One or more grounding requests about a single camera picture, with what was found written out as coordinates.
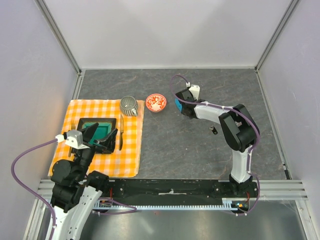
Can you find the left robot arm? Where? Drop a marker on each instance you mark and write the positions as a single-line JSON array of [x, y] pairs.
[[75, 191]]

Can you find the slotted cable duct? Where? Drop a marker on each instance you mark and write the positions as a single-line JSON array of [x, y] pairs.
[[226, 205]]

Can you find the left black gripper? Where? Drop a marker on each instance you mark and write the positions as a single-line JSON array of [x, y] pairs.
[[109, 143]]

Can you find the red white patterned bowl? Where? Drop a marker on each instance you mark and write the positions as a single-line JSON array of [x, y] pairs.
[[155, 102]]

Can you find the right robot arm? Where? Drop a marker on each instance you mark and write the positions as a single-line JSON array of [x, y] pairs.
[[239, 130]]

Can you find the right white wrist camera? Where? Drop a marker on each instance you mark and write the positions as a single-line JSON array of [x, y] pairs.
[[194, 89]]

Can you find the blue tag keyring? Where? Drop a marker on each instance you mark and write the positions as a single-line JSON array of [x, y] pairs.
[[178, 105]]

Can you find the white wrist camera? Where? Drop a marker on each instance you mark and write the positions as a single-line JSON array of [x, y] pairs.
[[194, 89], [72, 138]]

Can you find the black teal square plate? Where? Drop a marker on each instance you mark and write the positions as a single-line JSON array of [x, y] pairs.
[[105, 126]]

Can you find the grey striped mug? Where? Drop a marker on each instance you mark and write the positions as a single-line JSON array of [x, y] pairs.
[[129, 106]]

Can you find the orange checkered cloth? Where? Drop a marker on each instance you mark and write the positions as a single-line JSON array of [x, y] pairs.
[[124, 162]]

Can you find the silver knife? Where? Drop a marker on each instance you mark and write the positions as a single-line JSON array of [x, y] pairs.
[[122, 129]]

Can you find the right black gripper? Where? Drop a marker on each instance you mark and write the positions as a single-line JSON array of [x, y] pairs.
[[182, 112]]

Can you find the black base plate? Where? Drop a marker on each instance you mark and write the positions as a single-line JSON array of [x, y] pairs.
[[177, 192]]

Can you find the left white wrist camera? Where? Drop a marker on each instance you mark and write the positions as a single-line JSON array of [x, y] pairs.
[[72, 138]]

